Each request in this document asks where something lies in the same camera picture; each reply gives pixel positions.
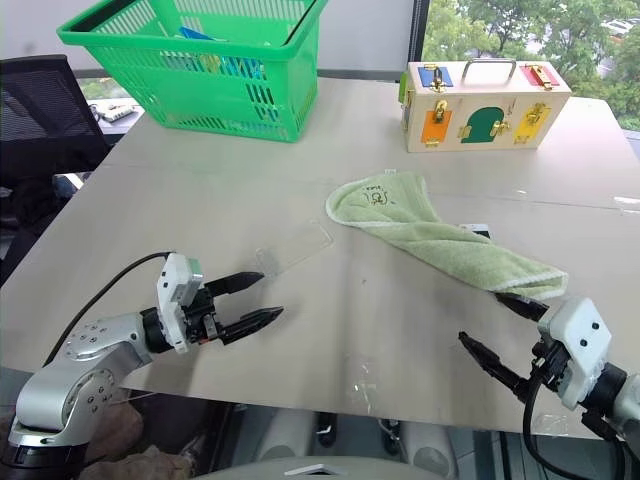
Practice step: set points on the white smartphone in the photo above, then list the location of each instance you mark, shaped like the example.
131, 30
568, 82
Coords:
479, 231

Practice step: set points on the grey robot torso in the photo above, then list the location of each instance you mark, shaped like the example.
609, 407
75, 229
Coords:
320, 470

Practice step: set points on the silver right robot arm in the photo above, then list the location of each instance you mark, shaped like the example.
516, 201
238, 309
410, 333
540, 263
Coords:
631, 395

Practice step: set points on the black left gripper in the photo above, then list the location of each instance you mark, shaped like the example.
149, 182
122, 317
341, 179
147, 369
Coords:
202, 317

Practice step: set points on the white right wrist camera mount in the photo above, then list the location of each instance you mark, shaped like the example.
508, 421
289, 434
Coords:
582, 325

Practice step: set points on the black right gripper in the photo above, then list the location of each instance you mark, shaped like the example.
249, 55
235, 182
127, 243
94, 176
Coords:
554, 365

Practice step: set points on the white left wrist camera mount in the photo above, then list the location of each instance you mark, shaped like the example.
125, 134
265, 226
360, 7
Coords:
172, 290

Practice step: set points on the brown rounded shape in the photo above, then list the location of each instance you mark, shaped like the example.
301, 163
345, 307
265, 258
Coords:
120, 430

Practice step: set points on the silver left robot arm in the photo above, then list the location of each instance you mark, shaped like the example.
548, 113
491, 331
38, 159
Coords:
95, 345

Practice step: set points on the circuit board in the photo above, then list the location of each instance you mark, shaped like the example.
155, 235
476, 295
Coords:
114, 112

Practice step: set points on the black office chair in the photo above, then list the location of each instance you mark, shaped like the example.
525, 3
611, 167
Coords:
40, 125

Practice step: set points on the dark window frame post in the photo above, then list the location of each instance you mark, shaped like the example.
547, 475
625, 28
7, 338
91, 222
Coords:
419, 35

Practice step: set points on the blue packet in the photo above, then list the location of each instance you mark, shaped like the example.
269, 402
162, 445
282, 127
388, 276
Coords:
197, 34

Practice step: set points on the green plastic shopping basket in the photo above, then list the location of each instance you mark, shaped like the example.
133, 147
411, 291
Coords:
150, 52

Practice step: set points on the wooden lock box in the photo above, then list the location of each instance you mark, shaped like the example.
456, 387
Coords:
500, 100

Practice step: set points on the light green towel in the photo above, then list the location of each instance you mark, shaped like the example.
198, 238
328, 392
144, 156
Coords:
450, 240

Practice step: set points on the grey rounded shape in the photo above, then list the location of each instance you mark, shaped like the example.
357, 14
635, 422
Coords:
430, 450
280, 440

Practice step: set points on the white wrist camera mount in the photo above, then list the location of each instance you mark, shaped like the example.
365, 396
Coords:
172, 290
582, 325

